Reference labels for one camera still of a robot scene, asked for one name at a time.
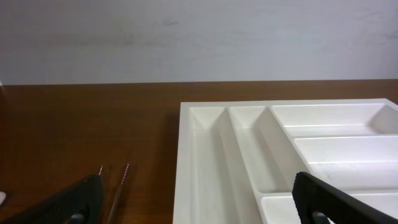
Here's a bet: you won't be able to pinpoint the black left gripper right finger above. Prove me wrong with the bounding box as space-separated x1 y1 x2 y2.
292 172 397 224

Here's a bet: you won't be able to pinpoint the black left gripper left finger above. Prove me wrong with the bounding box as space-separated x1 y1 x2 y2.
3 174 104 224

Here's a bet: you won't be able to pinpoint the white cutlery tray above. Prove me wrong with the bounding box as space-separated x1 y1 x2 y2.
173 99 397 224

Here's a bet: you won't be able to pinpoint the long metal tongs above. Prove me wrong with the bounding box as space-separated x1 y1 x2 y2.
106 163 130 224

